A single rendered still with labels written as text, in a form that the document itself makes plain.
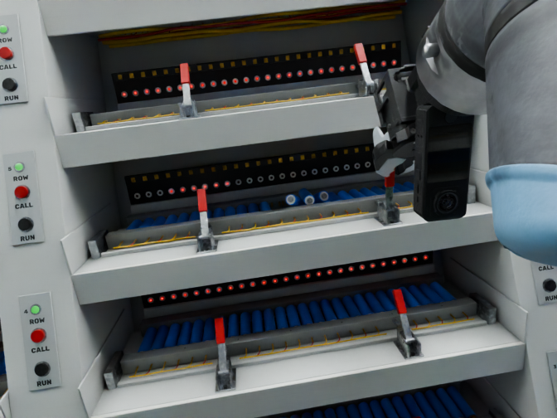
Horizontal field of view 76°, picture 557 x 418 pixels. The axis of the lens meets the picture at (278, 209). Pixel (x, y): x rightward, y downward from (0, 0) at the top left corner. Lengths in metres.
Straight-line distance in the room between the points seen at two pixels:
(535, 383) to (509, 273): 0.16
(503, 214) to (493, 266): 0.47
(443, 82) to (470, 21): 0.05
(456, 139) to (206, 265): 0.34
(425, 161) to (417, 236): 0.20
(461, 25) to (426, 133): 0.11
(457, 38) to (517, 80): 0.10
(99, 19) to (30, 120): 0.17
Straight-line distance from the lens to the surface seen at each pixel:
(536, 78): 0.19
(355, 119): 0.55
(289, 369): 0.56
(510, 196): 0.19
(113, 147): 0.55
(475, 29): 0.28
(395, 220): 0.55
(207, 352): 0.60
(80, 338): 0.57
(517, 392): 0.71
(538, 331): 0.65
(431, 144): 0.36
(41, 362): 0.59
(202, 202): 0.53
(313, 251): 0.51
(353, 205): 0.58
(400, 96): 0.40
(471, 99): 0.32
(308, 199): 0.58
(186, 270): 0.51
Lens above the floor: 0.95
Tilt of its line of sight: 2 degrees up
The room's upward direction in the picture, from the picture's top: 8 degrees counter-clockwise
